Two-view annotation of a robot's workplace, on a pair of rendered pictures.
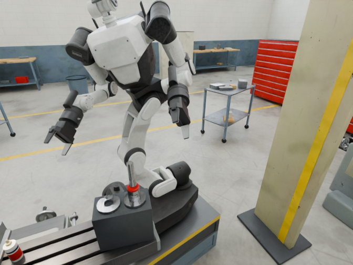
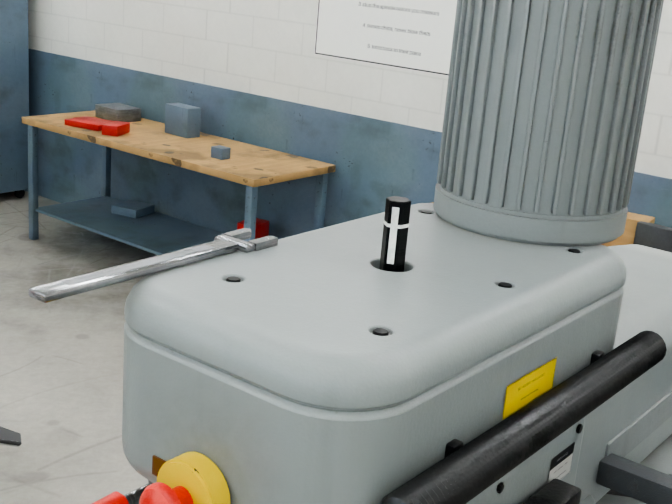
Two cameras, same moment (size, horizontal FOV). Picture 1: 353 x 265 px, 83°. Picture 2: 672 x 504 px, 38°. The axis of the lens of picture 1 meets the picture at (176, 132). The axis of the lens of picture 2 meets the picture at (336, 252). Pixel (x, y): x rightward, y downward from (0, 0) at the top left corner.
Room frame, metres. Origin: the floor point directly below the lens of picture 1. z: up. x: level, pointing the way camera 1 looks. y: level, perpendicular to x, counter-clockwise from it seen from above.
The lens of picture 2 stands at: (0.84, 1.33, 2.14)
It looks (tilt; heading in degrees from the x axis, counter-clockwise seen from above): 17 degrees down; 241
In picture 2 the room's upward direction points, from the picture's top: 5 degrees clockwise
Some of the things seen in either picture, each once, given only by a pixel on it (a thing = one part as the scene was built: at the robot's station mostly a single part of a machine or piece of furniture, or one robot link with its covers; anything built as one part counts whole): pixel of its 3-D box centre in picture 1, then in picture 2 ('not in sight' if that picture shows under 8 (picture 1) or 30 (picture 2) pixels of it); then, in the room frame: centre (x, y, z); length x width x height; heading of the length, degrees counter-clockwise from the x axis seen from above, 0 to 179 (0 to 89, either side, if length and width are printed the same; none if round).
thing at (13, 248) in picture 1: (12, 248); not in sight; (0.46, 0.63, 0.97); 0.04 x 0.04 x 0.11
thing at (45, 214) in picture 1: (45, 221); not in sight; (0.86, 0.84, 0.61); 0.16 x 0.12 x 0.12; 24
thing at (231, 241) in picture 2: not in sight; (162, 262); (0.60, 0.60, 1.89); 0.24 x 0.04 x 0.01; 26
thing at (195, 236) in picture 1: (157, 225); not in sight; (1.14, 0.16, 0.20); 0.78 x 0.68 x 0.40; 125
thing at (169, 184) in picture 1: (158, 181); not in sight; (1.16, 0.13, 0.68); 0.21 x 0.20 x 0.13; 125
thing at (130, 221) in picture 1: (124, 217); not in sight; (0.57, 0.22, 1.01); 0.22 x 0.12 x 0.20; 105
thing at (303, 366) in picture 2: not in sight; (392, 345); (0.39, 0.63, 1.81); 0.47 x 0.26 x 0.16; 24
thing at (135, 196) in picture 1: (134, 193); not in sight; (0.58, 0.17, 1.14); 0.05 x 0.05 x 0.05
